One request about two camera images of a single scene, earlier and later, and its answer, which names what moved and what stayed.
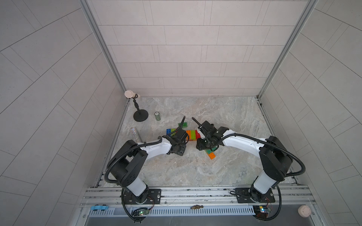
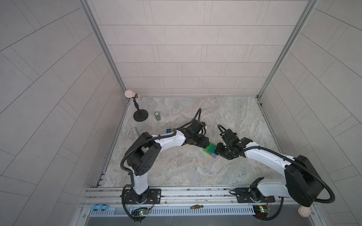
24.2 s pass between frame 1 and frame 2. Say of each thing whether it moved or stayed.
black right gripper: moved
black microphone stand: stayed
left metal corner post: stayed
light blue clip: stayed
